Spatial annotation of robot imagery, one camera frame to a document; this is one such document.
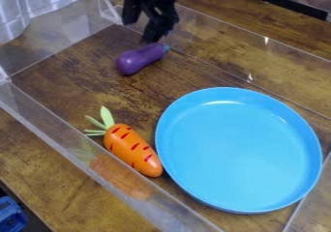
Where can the blue object at corner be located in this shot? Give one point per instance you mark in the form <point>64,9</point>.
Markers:
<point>12,216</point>

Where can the purple toy eggplant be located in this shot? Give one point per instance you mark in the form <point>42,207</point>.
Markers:
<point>131,61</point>

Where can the blue round tray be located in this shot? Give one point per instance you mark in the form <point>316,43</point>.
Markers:
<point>238,150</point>

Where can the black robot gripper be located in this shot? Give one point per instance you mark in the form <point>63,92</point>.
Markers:
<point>162,17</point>

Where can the clear acrylic enclosure wall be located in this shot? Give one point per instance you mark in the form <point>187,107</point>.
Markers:
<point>57,79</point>

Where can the orange toy carrot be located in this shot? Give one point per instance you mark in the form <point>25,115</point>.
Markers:
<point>124,143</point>

